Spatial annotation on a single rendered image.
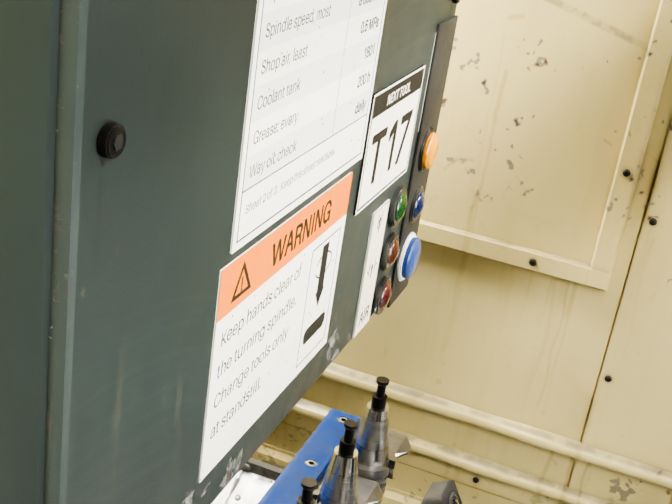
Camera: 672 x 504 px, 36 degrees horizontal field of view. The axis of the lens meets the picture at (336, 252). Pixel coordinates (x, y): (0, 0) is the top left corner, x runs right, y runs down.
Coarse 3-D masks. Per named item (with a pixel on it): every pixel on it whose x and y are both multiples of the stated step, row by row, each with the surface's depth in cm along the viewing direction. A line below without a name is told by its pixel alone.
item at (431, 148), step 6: (432, 132) 69; (432, 138) 68; (438, 138) 69; (426, 144) 68; (432, 144) 68; (438, 144) 69; (426, 150) 68; (432, 150) 68; (426, 156) 68; (432, 156) 69; (426, 162) 68; (432, 162) 69; (426, 168) 69
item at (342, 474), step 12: (336, 456) 106; (348, 456) 106; (336, 468) 106; (348, 468) 106; (324, 480) 108; (336, 480) 106; (348, 480) 106; (324, 492) 107; (336, 492) 107; (348, 492) 107
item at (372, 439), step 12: (372, 408) 116; (372, 420) 115; (384, 420) 116; (360, 432) 117; (372, 432) 116; (384, 432) 116; (360, 444) 117; (372, 444) 116; (384, 444) 117; (360, 456) 117; (372, 456) 116; (384, 456) 117
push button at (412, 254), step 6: (414, 240) 71; (408, 246) 71; (414, 246) 71; (420, 246) 72; (408, 252) 71; (414, 252) 71; (408, 258) 71; (414, 258) 71; (402, 264) 71; (408, 264) 71; (414, 264) 72; (402, 270) 71; (408, 270) 71; (414, 270) 73; (402, 276) 72; (408, 276) 72
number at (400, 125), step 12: (408, 108) 62; (396, 120) 60; (408, 120) 63; (396, 132) 61; (408, 132) 64; (396, 144) 62; (408, 144) 64; (384, 156) 60; (396, 156) 62; (384, 168) 60; (396, 168) 63; (384, 180) 61
